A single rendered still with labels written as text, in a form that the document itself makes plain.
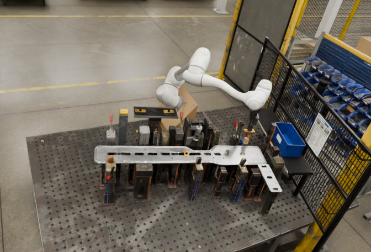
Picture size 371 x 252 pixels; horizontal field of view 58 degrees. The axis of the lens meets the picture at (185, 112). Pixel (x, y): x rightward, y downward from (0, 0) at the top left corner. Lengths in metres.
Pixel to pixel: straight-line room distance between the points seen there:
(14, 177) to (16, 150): 0.42
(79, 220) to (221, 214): 1.06
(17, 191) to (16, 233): 0.49
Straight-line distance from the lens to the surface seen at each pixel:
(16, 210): 3.62
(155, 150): 2.66
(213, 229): 2.63
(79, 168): 2.92
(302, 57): 5.18
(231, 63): 5.66
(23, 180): 3.87
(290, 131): 3.15
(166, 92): 3.12
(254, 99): 2.29
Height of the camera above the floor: 2.76
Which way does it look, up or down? 34 degrees down
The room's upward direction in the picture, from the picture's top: 11 degrees clockwise
